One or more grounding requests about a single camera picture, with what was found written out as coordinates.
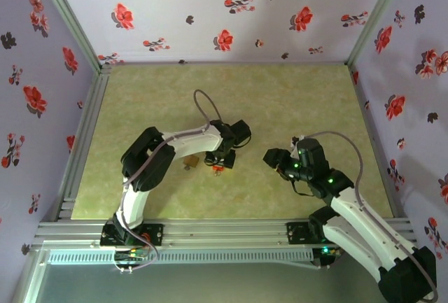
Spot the right gripper thin black wire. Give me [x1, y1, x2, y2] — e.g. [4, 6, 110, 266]
[292, 179, 316, 198]

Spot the left arm grey cable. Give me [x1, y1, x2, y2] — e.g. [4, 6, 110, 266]
[115, 88, 222, 272]

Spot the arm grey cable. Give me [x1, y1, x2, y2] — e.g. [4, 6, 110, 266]
[300, 130, 439, 302]
[115, 88, 222, 272]

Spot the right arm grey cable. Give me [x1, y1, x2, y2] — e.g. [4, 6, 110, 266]
[300, 130, 439, 302]

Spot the aluminium cross rail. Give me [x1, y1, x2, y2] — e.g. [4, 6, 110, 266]
[34, 218, 418, 248]

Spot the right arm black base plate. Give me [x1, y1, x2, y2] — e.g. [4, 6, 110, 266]
[286, 221, 326, 244]

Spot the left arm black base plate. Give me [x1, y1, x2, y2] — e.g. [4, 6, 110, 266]
[100, 223, 165, 247]

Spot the slotted grey cable duct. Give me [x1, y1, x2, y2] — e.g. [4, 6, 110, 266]
[47, 249, 314, 266]

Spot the aluminium side rail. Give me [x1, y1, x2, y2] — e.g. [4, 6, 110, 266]
[55, 64, 112, 222]

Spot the aluminium corner post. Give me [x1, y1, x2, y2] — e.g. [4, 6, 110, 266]
[31, 0, 103, 69]
[345, 0, 411, 66]

